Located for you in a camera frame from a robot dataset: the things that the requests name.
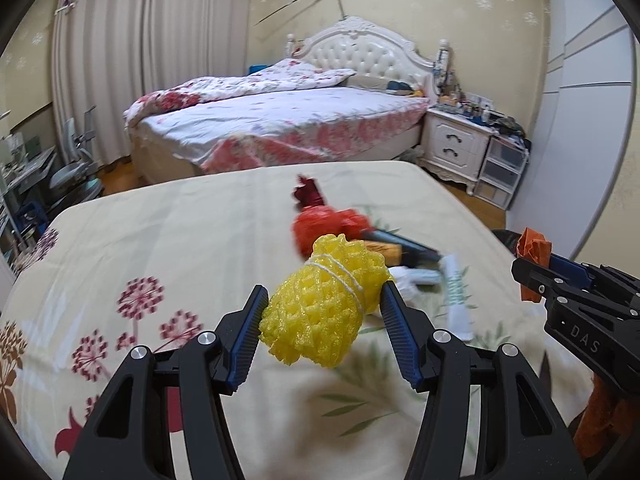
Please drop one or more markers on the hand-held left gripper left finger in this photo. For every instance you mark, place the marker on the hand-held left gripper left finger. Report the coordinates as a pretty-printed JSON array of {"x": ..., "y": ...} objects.
[{"x": 247, "y": 340}]

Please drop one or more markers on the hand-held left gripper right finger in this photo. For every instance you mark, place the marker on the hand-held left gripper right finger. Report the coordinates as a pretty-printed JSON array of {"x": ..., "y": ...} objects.
[{"x": 400, "y": 330}]

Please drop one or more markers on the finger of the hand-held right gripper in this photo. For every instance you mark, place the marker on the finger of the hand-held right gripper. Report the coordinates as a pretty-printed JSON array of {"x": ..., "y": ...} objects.
[
  {"x": 542, "y": 285},
  {"x": 570, "y": 266}
]

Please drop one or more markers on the yellow foam fruit net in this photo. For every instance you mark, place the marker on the yellow foam fruit net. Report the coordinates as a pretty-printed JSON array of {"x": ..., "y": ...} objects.
[{"x": 320, "y": 305}]

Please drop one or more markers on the red plastic bag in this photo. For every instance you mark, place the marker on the red plastic bag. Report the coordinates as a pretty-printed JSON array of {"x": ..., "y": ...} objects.
[{"x": 320, "y": 225}]

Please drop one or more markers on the white crumpled tissue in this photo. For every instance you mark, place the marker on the white crumpled tissue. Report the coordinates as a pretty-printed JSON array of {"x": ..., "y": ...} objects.
[{"x": 415, "y": 280}]

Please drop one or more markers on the black round bin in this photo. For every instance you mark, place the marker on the black round bin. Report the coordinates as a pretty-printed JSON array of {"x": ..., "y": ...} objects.
[{"x": 505, "y": 242}]

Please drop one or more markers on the white tube with green print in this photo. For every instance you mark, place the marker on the white tube with green print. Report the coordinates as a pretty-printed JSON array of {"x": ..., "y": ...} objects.
[{"x": 457, "y": 300}]

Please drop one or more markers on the orange cloth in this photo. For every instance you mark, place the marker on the orange cloth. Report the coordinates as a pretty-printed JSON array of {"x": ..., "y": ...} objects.
[{"x": 597, "y": 415}]

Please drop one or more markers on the orange packet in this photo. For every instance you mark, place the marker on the orange packet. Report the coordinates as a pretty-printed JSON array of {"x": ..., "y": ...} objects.
[{"x": 385, "y": 253}]

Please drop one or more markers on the black tube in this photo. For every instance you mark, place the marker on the black tube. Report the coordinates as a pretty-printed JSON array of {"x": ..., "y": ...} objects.
[{"x": 395, "y": 241}]

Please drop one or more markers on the plastic drawer unit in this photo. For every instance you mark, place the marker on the plastic drawer unit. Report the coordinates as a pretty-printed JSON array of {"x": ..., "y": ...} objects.
[{"x": 500, "y": 172}]

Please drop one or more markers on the white wardrobe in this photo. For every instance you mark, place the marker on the white wardrobe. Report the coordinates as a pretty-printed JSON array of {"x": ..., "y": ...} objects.
[{"x": 585, "y": 110}]

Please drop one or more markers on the dark red cloth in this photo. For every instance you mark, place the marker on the dark red cloth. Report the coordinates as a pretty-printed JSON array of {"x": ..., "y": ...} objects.
[{"x": 307, "y": 192}]

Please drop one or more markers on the white nightstand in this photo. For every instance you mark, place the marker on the white nightstand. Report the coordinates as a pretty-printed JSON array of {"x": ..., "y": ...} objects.
[{"x": 452, "y": 145}]

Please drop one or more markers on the cluster of small bottles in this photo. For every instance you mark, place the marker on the cluster of small bottles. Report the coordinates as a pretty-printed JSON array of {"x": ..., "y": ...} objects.
[{"x": 465, "y": 102}]

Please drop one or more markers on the bed with pink floral sheet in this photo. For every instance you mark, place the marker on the bed with pink floral sheet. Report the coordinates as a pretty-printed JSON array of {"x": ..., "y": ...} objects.
[{"x": 300, "y": 115}]

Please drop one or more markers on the grey blue desk chair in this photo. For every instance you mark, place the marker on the grey blue desk chair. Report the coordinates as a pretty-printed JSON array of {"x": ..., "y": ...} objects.
[{"x": 75, "y": 180}]

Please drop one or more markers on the beige pillow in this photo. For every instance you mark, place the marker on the beige pillow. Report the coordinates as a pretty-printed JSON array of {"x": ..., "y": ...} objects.
[{"x": 370, "y": 81}]

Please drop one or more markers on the pink floral quilt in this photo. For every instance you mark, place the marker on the pink floral quilt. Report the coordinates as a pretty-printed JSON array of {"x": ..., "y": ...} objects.
[{"x": 240, "y": 85}]

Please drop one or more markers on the blue box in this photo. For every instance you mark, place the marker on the blue box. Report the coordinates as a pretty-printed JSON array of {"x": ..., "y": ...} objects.
[{"x": 259, "y": 68}]

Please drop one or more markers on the grey study desk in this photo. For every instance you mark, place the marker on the grey study desk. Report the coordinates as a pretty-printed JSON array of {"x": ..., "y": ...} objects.
[{"x": 27, "y": 170}]

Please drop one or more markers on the white tufted headboard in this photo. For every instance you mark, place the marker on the white tufted headboard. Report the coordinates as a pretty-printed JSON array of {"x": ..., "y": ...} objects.
[{"x": 370, "y": 50}]

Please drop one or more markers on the white pleated curtain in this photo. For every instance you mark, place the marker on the white pleated curtain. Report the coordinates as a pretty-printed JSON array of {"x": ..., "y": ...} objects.
[{"x": 150, "y": 60}]

